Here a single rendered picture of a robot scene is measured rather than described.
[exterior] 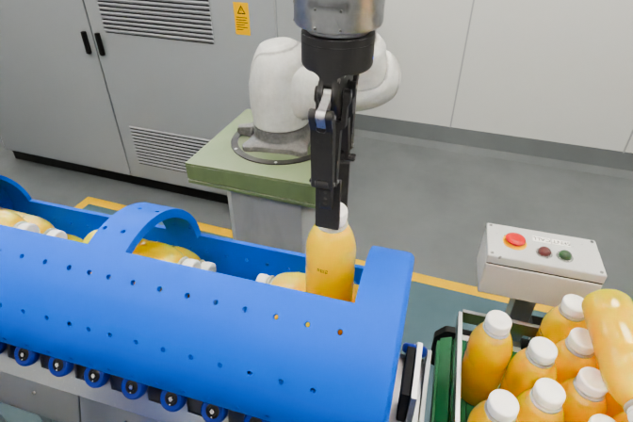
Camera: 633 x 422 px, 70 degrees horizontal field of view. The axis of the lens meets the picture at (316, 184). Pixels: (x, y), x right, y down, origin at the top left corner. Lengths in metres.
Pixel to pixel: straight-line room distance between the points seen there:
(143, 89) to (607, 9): 2.73
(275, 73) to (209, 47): 1.26
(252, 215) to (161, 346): 0.68
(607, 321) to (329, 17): 0.58
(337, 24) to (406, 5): 2.86
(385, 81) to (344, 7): 0.77
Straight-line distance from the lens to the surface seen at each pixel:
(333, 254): 0.58
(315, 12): 0.44
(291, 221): 1.25
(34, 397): 1.07
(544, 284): 0.95
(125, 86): 2.79
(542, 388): 0.74
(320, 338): 0.59
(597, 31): 3.35
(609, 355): 0.75
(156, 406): 0.89
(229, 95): 2.41
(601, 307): 0.80
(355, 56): 0.45
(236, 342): 0.62
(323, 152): 0.47
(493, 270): 0.92
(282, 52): 1.14
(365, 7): 0.44
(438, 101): 3.46
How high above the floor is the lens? 1.67
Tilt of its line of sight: 34 degrees down
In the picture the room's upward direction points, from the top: straight up
